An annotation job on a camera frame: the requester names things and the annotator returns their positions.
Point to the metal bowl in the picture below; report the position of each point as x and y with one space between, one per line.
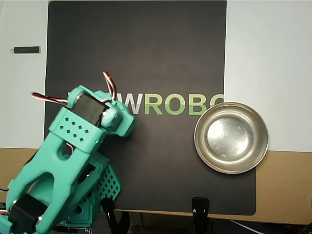
231 137

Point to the black table clamp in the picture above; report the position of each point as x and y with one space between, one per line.
108 207

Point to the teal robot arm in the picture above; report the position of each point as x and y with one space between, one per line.
61 156

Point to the black camera stand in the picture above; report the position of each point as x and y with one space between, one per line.
200 207

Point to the black USB stick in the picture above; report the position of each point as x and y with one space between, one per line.
25 50

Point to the black WOWROBO mat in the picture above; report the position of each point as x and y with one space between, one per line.
146 48

